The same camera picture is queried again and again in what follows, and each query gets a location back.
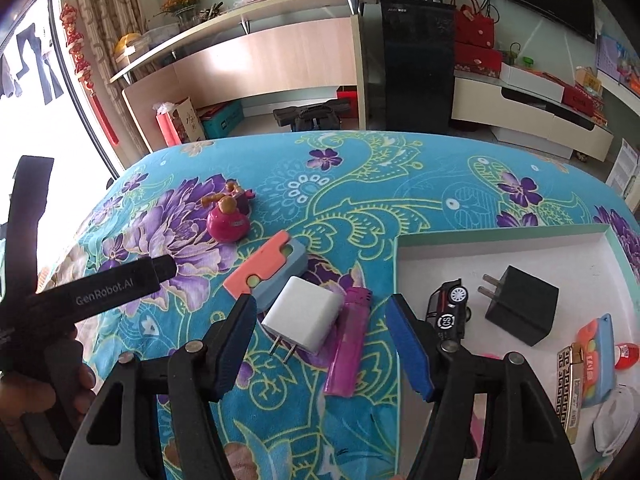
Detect black charger plug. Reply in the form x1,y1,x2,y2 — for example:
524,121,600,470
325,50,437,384
477,265,560,347

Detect person's left hand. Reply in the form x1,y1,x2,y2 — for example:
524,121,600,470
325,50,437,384
70,357,97,416

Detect red gift bag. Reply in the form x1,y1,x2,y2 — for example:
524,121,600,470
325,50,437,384
452,0,496,46

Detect beige carton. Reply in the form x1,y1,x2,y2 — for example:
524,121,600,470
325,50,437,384
172,96,207,143

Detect yellow container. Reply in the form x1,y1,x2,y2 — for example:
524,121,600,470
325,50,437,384
114,32,146,63

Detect pink doll toy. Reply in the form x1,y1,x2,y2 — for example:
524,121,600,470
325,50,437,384
201,180,257,245

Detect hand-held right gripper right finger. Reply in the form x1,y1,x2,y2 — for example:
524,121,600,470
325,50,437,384
384,294,583,480

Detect black water dispenser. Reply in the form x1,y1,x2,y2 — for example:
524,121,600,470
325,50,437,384
375,0,457,135

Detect teal rimmed white tray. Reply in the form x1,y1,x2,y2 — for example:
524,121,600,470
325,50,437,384
392,224,640,480

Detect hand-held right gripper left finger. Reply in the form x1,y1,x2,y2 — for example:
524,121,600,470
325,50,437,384
62,291,258,480

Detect red gift box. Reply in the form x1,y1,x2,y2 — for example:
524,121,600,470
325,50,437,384
454,42,503,79

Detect black stepper machine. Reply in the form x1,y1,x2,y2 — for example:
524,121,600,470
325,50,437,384
272,100,346,133

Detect white paper sheet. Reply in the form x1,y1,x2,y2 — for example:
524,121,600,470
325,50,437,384
605,137,640,198

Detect red paper bag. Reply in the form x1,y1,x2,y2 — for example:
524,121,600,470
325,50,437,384
152,101,183,147

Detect wall poster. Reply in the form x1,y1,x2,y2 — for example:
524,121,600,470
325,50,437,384
595,35,640,92

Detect black toy car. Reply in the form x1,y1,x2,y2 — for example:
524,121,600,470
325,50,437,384
425,278,473,341

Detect small red and white bottle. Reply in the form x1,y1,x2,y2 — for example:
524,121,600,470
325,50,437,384
612,342,640,371

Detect white charger plug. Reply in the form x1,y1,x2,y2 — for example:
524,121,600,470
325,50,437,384
261,276,346,363

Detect yellow flower bouquet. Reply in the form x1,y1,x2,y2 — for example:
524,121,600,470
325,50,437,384
159,0,216,31

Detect dark hanging clothes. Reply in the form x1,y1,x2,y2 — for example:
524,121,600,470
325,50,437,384
0,22,66,106

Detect white television stand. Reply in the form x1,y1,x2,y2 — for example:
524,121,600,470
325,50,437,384
450,67,615,162

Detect white flat box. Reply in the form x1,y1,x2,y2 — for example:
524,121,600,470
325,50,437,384
500,63,566,101

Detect red hanging ornament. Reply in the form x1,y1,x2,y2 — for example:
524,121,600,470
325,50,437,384
59,2,121,146

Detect gold patterned lighter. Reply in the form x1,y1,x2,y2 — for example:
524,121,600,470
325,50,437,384
556,342,588,445

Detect purple lighter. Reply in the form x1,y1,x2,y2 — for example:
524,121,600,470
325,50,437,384
324,286,373,398

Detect red flat boxes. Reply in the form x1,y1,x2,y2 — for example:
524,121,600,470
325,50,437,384
562,82,606,111

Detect patterned curtain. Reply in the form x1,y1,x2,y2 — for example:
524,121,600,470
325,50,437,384
75,0,151,91

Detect wooden bar counter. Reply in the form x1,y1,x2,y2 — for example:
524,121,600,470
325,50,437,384
110,0,381,153

